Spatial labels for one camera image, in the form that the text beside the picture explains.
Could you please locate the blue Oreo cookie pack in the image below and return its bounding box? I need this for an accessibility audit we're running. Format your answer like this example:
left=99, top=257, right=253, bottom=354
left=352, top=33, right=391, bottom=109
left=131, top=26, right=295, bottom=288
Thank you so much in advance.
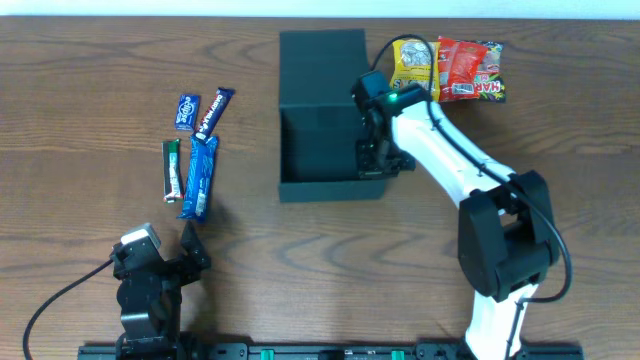
left=179, top=136, right=219, bottom=223

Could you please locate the yellow Hacks candy bag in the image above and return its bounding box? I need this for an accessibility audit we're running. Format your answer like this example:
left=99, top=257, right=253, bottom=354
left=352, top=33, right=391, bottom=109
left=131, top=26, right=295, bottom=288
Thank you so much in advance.
left=390, top=39, right=440, bottom=102

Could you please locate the red Hacks candy bag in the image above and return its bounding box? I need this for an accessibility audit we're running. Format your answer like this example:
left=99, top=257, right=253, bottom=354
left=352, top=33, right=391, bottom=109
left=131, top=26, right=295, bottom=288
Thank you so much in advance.
left=438, top=37, right=488, bottom=102

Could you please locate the Haribo gummy bag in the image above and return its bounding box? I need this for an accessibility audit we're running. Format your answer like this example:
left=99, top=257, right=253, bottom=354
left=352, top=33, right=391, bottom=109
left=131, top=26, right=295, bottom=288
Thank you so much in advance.
left=473, top=40, right=506, bottom=103

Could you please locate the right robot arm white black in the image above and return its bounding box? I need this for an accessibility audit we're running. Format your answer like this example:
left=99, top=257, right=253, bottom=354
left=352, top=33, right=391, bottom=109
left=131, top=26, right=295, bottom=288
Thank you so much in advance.
left=351, top=83, right=569, bottom=359

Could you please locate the blue Eclipse mint pack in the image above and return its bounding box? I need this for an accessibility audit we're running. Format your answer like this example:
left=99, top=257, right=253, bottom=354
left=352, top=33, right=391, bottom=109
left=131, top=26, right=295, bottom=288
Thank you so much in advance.
left=174, top=94, right=200, bottom=132

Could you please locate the black open gift box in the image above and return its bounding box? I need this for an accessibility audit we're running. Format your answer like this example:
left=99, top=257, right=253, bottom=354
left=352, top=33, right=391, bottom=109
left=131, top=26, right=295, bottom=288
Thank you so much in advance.
left=278, top=29, right=385, bottom=203

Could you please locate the green chocolate bar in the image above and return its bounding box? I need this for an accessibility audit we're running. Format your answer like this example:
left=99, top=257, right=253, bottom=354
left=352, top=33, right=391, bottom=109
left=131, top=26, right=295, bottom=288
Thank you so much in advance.
left=162, top=139, right=184, bottom=203

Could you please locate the purple Dairy Milk bar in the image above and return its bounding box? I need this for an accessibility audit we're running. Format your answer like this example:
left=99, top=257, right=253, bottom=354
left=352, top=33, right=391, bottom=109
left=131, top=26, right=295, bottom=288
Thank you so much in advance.
left=194, top=87, right=235, bottom=143

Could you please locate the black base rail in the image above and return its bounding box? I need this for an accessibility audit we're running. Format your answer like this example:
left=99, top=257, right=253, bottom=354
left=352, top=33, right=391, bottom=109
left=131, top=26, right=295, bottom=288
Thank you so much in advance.
left=77, top=342, right=585, bottom=360

